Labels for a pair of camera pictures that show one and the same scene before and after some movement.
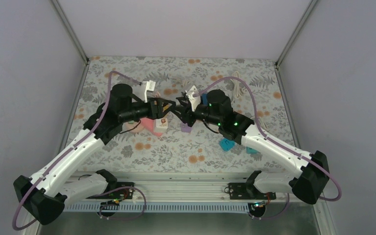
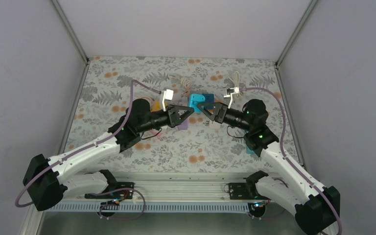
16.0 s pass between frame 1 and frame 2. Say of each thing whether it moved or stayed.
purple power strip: moved
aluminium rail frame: stayed
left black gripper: moved
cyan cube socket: moved
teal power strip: stayed
